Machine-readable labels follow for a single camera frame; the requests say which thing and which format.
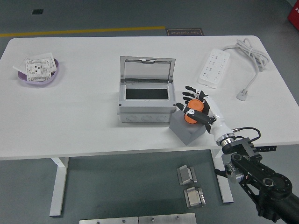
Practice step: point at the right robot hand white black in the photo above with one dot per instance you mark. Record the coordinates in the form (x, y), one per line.
(217, 126)

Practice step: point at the orange cylinder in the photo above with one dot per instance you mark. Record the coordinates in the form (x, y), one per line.
(195, 106)

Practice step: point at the grey electrical box clear lid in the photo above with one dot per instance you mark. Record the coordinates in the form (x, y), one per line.
(144, 112)

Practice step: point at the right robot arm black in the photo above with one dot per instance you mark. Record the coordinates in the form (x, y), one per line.
(257, 168)

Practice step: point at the grey cube with round recess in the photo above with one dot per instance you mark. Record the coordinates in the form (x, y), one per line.
(184, 131)

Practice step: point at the red box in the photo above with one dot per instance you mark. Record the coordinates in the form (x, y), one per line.
(294, 14)

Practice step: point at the metal block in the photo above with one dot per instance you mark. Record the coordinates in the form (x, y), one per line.
(185, 175)
(194, 198)

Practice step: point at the white power strip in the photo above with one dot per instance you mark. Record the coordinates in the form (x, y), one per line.
(213, 67)

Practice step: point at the white table leg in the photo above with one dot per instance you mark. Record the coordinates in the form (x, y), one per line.
(57, 186)
(226, 193)

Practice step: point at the dark floor sign with lettering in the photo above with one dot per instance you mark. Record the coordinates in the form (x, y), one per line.
(184, 32)

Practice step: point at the grey metal plate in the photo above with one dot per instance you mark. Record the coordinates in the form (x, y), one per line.
(167, 219)

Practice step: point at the yellow floor tape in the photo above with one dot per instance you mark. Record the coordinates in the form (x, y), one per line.
(93, 30)

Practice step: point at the white flat panel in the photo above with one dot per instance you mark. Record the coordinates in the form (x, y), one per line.
(46, 56)

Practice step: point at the white socket module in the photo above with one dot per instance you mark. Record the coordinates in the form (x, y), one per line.
(37, 70)

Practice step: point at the purple bowl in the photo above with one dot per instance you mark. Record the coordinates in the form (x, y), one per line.
(21, 76)

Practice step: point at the white flat strip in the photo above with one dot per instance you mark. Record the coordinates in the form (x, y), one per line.
(18, 69)

